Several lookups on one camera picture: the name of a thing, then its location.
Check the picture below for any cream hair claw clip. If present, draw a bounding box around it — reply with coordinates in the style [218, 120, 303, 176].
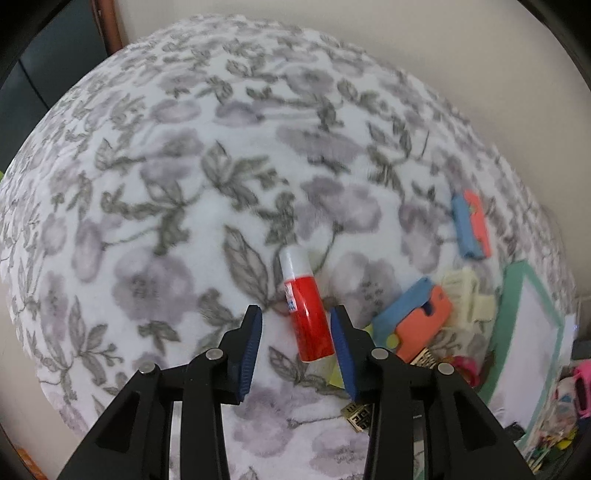
[436, 269, 495, 326]

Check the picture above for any yellow-green plastic piece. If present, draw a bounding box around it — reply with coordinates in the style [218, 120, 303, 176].
[327, 355, 348, 388]

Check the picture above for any red glue bottle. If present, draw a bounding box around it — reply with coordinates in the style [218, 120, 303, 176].
[278, 246, 335, 364]

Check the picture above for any floral fleece blanket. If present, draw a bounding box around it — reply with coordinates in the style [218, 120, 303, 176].
[0, 14, 578, 480]

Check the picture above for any brown wooden frame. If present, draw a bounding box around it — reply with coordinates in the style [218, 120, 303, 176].
[90, 0, 125, 51]

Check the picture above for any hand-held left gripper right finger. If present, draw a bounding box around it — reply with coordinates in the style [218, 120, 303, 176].
[329, 305, 532, 480]

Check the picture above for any dark cabinet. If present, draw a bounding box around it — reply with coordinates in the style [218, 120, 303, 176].
[0, 0, 112, 185]

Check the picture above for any orange and blue toy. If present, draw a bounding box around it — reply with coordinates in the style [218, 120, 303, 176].
[372, 276, 455, 363]
[450, 190, 492, 259]

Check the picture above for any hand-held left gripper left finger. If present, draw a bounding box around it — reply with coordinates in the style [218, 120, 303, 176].
[55, 305, 264, 480]

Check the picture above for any teal shallow box tray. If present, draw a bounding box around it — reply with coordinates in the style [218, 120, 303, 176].
[475, 259, 578, 462]

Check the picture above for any colourful patterned item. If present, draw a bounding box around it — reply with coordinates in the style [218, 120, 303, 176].
[526, 383, 583, 472]

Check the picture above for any pink barrel toy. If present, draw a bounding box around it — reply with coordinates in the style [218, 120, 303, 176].
[450, 355, 483, 386]

